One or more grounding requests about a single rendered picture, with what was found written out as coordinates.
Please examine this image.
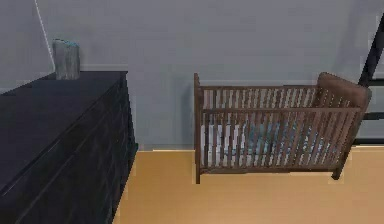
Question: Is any brown wooden baby crib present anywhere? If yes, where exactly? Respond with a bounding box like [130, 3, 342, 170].
[193, 71, 373, 185]

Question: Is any grey cylindrical container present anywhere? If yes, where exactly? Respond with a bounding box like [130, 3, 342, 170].
[52, 38, 81, 81]

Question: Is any blue crib blanket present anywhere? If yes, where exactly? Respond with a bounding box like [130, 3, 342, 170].
[222, 121, 331, 158]

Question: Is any black frame shelf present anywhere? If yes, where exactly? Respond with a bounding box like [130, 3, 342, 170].
[353, 12, 384, 146]

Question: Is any white crib mattress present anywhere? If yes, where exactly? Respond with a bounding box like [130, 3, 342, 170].
[199, 123, 334, 168]

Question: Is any black chest of drawers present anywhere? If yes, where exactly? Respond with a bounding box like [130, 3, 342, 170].
[0, 70, 139, 224]

